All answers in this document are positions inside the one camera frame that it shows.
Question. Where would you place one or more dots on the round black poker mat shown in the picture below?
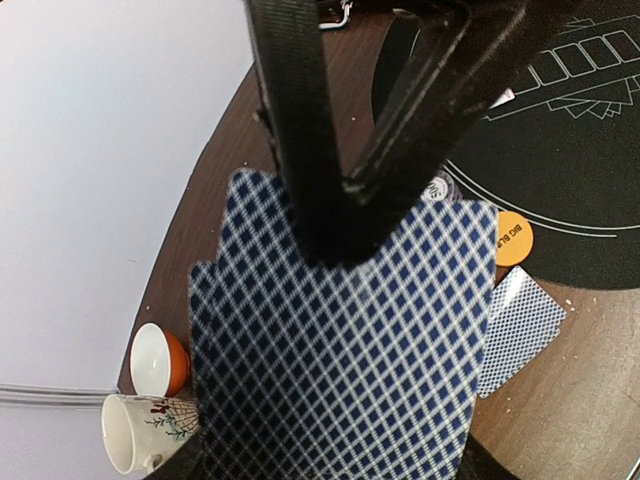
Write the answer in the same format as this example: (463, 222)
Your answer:
(564, 152)

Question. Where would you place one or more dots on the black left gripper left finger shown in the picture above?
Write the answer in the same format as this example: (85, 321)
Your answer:
(185, 464)

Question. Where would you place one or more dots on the left aluminium corner post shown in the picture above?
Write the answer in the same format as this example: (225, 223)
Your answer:
(24, 396)

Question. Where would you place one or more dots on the black poker chip case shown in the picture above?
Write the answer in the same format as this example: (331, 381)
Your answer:
(333, 14)

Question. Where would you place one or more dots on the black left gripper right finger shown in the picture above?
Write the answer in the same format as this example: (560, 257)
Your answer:
(478, 464)

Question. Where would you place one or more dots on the grey playing card deck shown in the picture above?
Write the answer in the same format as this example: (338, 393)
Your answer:
(308, 371)

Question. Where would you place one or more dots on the purple poker chip stack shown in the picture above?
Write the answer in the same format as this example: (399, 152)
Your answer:
(441, 188)

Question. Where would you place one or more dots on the white floral ceramic mug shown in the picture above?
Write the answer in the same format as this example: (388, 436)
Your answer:
(141, 433)

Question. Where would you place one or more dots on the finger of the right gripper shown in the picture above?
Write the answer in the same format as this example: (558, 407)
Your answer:
(468, 53)
(290, 62)

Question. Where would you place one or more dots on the orange white ceramic bowl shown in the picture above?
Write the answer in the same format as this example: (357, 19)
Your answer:
(159, 364)

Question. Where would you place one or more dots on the orange big blind button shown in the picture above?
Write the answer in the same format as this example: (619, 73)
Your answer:
(515, 239)

